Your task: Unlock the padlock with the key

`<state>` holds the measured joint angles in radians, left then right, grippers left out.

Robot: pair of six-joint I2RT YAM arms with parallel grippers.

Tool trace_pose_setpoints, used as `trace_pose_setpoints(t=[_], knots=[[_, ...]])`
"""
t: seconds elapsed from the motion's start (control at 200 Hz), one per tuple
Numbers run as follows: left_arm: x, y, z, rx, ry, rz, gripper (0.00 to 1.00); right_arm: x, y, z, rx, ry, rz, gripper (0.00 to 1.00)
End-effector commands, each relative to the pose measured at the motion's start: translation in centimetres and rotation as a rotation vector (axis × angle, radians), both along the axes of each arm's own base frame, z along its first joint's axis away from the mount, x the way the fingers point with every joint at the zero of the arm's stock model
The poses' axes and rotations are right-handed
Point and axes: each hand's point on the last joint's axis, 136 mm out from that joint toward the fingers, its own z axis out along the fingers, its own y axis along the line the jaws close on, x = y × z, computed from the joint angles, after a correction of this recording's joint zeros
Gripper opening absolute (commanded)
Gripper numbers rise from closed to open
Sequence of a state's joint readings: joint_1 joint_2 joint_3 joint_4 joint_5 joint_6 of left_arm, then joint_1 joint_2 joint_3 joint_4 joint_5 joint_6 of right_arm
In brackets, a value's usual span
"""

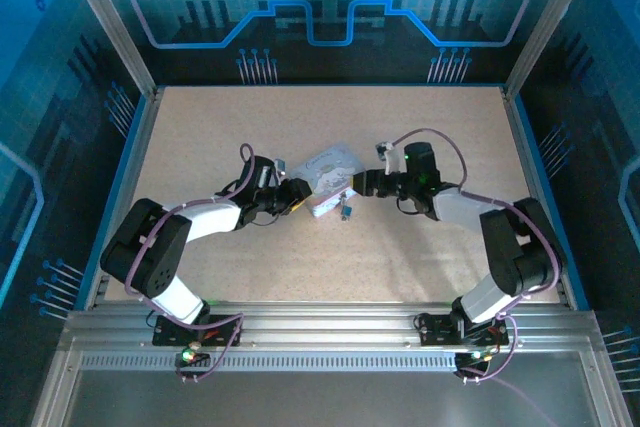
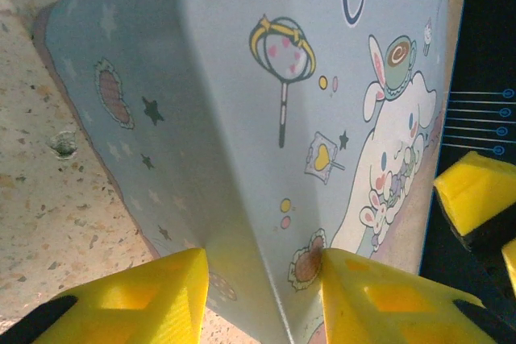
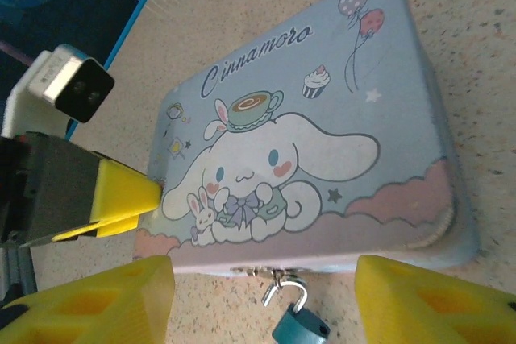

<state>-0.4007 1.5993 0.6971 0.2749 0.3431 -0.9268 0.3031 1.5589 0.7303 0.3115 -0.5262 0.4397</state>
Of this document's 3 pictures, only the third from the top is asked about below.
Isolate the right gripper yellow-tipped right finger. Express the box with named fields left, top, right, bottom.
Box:
left=356, top=255, right=516, bottom=344

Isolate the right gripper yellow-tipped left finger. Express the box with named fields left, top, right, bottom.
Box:
left=0, top=255, right=175, bottom=344

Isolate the teal padlock silver shackle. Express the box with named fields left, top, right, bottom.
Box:
left=261, top=277, right=332, bottom=344

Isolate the clear plastic bag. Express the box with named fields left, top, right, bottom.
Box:
left=131, top=0, right=481, bottom=279

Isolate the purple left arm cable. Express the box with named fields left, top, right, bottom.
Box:
left=0, top=39, right=35, bottom=67

